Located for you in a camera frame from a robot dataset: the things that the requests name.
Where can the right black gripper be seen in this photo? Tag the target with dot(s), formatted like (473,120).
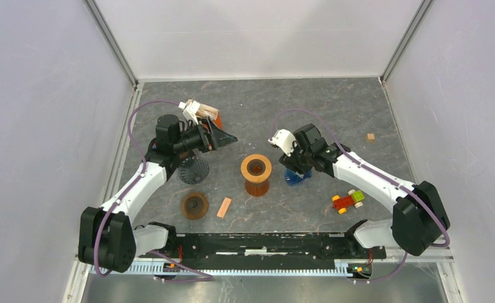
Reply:
(291,162)

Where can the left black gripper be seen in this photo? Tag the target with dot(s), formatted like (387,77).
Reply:
(214,139)

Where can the blue glass dripper cone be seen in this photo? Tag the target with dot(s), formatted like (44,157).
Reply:
(292,178)

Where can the orange coffee filter box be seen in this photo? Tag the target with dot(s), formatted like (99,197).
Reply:
(211,112)

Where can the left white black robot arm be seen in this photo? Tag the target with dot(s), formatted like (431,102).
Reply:
(107,238)

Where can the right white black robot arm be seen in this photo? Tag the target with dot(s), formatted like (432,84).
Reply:
(418,218)

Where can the dark smoky glass dripper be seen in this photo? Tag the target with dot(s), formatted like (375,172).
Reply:
(193,170)

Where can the amber glass carafe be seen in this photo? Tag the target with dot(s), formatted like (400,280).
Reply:
(257,189)

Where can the long wooden block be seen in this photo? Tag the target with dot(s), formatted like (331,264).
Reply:
(222,211)

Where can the red green toy car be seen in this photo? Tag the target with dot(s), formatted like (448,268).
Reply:
(354,198)

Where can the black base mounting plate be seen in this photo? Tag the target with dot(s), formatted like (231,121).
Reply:
(267,251)

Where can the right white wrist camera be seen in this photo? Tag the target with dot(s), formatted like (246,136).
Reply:
(285,141)

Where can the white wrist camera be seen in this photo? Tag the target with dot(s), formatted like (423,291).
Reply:
(285,141)
(189,110)

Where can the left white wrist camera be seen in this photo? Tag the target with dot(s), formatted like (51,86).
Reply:
(189,110)

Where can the white slotted cable duct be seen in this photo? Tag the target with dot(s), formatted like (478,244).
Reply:
(159,268)

